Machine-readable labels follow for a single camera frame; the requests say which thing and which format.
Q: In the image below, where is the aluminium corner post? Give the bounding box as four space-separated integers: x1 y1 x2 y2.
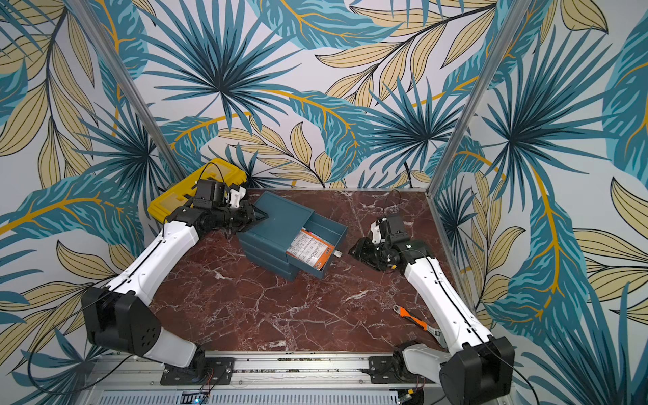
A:
67 0 186 183
426 1 531 199

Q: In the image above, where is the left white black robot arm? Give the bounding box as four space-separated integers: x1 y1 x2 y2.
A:
81 201 268 369

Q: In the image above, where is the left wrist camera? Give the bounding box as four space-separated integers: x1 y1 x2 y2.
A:
192 179 246 210

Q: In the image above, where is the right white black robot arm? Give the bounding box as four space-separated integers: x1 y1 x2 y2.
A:
349 237 515 404

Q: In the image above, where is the right aluminium corner post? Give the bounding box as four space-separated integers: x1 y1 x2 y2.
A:
426 1 531 199

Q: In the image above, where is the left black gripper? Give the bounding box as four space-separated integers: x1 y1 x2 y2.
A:
213 200 268 236

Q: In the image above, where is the yellow black toolbox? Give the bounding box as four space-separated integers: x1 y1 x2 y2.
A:
147 158 247 223

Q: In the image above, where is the orange white seed bag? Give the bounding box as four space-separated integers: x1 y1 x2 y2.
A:
287 229 335 271

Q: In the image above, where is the left aluminium corner post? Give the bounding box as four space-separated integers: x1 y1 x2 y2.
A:
67 0 186 183

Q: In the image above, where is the teal top drawer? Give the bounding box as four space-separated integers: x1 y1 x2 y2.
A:
286 214 348 279

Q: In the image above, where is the teal three-drawer cabinet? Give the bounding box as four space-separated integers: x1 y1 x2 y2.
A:
237 192 315 282

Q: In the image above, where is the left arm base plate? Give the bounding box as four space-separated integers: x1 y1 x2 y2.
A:
160 357 235 386

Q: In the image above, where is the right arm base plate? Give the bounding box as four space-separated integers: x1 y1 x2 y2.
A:
364 354 432 385

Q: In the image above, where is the aluminium front rail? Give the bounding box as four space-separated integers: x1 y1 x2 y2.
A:
73 351 449 404

